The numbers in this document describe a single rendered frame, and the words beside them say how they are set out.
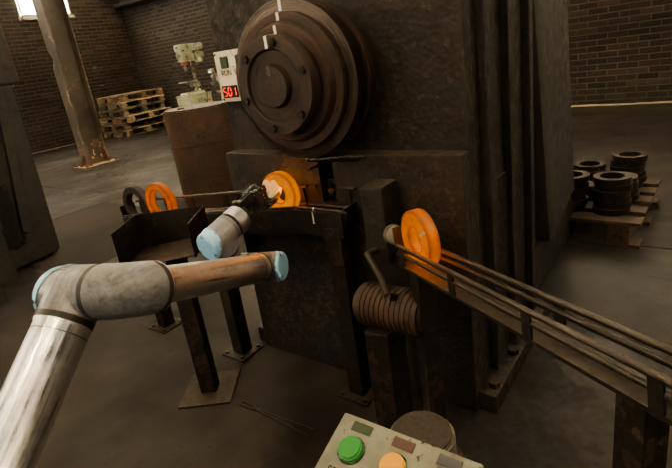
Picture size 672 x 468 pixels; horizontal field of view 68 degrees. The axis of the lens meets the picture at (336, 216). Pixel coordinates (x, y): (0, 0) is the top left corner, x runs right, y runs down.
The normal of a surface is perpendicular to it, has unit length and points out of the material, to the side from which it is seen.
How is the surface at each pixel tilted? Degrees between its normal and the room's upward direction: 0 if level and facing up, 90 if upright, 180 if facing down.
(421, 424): 0
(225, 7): 90
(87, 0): 90
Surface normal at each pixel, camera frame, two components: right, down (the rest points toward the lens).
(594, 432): -0.14, -0.94
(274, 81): -0.58, 0.34
